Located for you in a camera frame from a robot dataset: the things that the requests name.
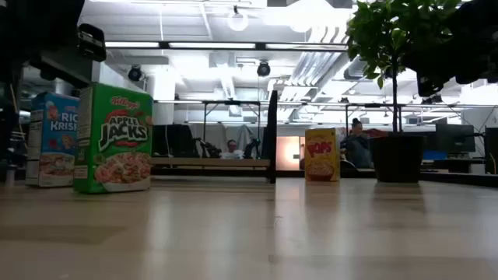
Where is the green Apple Jacks cereal box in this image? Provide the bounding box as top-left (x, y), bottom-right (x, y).
top-left (72, 82), bottom-right (154, 194)

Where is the orange lit background panel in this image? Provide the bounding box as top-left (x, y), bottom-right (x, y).
top-left (276, 135), bottom-right (306, 171)

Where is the person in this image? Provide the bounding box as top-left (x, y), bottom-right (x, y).
top-left (339, 117), bottom-right (375, 170)
top-left (220, 138), bottom-right (245, 159)

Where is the black background monitor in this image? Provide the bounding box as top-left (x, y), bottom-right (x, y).
top-left (435, 123), bottom-right (476, 153)
top-left (484, 127), bottom-right (498, 175)
top-left (151, 124), bottom-right (195, 159)

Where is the white globe ceiling lamp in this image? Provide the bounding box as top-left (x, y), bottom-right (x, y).
top-left (227, 5), bottom-right (250, 33)

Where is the yellow Corn Pops cereal box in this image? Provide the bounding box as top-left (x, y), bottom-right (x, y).
top-left (304, 128), bottom-right (341, 183)

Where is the black plant pot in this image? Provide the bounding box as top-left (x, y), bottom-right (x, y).
top-left (369, 133), bottom-right (426, 184)

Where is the blue Rice Krispies cereal box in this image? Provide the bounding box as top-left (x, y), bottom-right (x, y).
top-left (25, 92), bottom-right (81, 188)

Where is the black background workstation frame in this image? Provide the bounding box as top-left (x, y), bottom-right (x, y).
top-left (344, 101), bottom-right (498, 135)
top-left (200, 100), bottom-right (262, 156)

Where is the overhead LED light bar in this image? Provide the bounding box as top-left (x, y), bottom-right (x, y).
top-left (103, 40), bottom-right (349, 51)

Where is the green leafy artificial tree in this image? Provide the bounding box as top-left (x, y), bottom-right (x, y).
top-left (345, 0), bottom-right (464, 135)

